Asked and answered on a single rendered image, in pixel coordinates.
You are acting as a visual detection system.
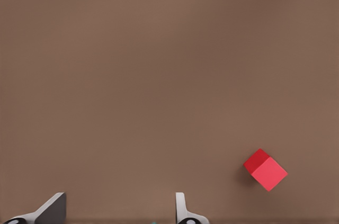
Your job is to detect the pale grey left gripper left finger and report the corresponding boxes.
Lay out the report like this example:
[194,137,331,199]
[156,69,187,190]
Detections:
[1,192,67,224]

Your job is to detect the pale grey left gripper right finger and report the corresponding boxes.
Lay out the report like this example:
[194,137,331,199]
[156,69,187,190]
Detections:
[175,192,210,224]

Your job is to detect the red cube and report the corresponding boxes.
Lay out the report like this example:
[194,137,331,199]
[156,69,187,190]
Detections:
[243,148,288,192]

